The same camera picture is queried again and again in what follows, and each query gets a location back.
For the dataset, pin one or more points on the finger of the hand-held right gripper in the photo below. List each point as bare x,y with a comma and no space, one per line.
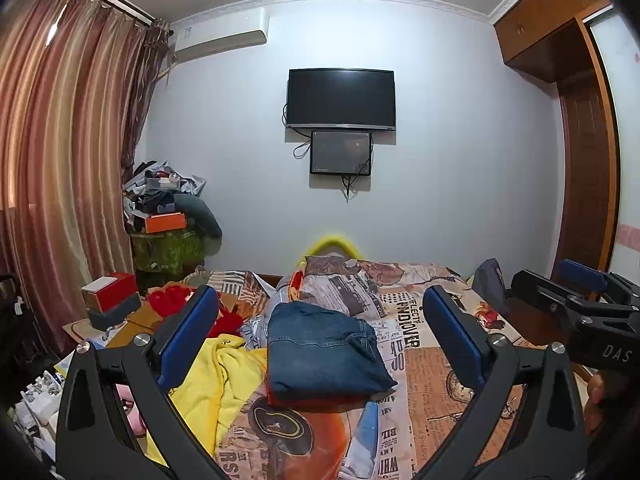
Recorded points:
582,275
540,292

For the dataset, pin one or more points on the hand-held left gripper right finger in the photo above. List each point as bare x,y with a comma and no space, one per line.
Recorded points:
452,335

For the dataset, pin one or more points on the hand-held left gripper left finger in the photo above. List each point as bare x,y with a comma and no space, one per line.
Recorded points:
192,330

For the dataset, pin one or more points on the blue jeans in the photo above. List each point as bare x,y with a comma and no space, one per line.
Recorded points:
320,350

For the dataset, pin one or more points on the person's right hand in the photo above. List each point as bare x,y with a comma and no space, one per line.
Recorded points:
596,400

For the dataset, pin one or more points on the newspaper print blanket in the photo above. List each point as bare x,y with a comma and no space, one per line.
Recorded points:
430,360

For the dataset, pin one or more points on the red fuzzy garment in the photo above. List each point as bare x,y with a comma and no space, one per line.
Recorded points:
172,300

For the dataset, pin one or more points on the brown cardboard sheet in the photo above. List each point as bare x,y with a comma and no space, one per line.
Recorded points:
142,321

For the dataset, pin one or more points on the yellow garment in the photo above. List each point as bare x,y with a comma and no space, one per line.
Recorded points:
230,375

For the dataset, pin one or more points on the grey case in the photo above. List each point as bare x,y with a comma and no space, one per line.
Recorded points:
117,313

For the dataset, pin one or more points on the red and white box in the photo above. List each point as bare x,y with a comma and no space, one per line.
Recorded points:
117,290

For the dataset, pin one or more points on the pink and white object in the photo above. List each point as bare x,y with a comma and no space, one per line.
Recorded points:
127,410

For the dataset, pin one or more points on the brown wooden door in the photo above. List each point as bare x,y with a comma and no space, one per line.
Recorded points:
585,170

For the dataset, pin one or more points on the orange box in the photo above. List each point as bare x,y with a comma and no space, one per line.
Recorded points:
167,222

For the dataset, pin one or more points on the dark green jacket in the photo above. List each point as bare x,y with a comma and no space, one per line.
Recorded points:
202,215

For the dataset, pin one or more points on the pile of clutter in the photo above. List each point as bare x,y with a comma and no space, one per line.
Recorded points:
150,195

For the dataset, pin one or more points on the white sliding wardrobe door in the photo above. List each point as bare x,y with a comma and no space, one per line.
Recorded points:
625,135

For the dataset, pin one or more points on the heap of small white items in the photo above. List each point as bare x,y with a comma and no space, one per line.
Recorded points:
37,400

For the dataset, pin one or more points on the black chair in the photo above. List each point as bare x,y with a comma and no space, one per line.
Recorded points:
12,320

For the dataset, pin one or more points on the striped brown curtain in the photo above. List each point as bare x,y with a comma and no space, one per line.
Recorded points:
65,135

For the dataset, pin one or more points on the wooden overhead cabinet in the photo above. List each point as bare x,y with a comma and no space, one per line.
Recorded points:
540,25

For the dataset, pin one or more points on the white air conditioner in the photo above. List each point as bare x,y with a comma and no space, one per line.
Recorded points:
220,35

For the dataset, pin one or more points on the small black wall monitor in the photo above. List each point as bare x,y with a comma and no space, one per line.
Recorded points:
340,152

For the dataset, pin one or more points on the black wall television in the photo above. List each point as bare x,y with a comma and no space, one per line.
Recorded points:
340,95

